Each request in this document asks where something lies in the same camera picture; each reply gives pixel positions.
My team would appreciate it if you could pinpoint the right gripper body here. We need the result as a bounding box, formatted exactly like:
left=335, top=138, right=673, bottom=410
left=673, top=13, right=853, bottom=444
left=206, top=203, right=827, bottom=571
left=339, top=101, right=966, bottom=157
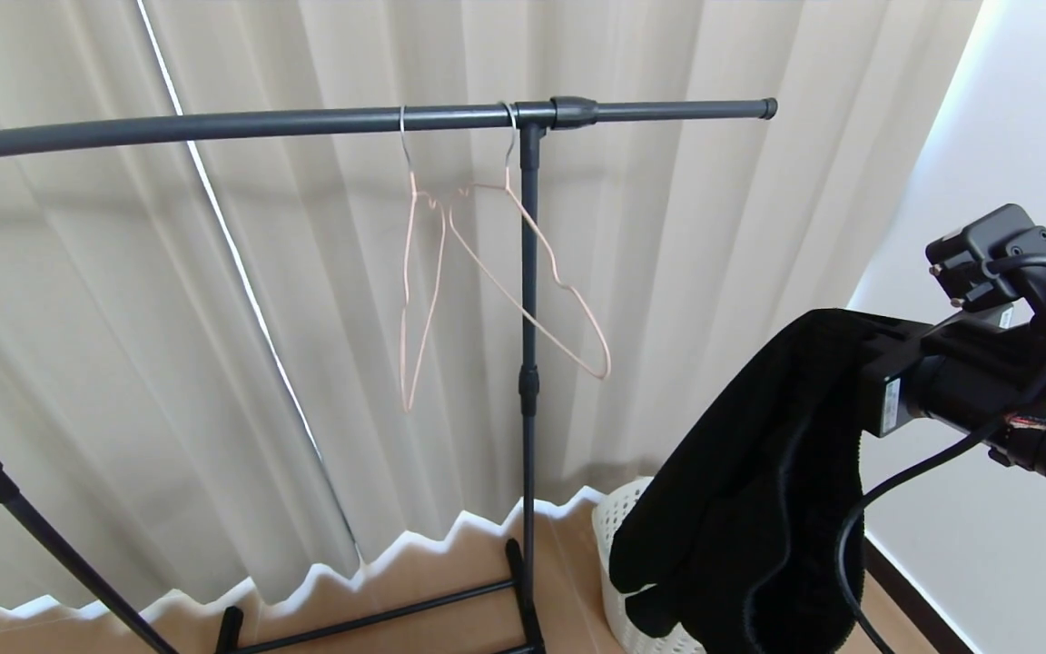
left=854, top=313, right=1046, bottom=439

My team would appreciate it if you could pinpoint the black garment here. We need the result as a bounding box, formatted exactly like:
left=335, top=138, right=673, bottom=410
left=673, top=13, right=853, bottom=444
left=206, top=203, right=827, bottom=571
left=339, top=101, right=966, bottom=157
left=609, top=309, right=869, bottom=654

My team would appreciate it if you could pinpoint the white laundry basket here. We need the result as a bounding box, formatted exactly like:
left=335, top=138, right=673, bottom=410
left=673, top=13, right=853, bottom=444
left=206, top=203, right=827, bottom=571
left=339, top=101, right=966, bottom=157
left=591, top=477, right=715, bottom=654

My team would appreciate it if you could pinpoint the pink clothes hanger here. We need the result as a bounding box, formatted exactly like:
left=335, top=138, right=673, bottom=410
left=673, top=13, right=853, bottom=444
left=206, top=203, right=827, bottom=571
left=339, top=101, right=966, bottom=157
left=446, top=100, right=613, bottom=382
left=398, top=105, right=449, bottom=414

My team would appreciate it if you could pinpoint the black clothes rack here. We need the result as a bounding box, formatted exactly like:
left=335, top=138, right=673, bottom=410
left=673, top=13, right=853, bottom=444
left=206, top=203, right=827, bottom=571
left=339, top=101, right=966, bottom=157
left=0, top=95, right=778, bottom=654

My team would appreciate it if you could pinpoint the beige curtain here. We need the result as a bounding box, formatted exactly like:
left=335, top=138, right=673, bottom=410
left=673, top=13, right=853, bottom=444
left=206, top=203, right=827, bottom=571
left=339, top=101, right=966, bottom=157
left=0, top=0, right=987, bottom=628

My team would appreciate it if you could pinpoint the black cable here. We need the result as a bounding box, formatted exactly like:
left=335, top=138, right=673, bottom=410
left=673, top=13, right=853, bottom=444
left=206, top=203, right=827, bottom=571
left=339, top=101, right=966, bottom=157
left=834, top=336, right=1046, bottom=654

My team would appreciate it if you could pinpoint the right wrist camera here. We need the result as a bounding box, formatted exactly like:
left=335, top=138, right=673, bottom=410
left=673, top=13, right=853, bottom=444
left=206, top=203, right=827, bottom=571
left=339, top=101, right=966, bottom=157
left=925, top=203, right=1046, bottom=344

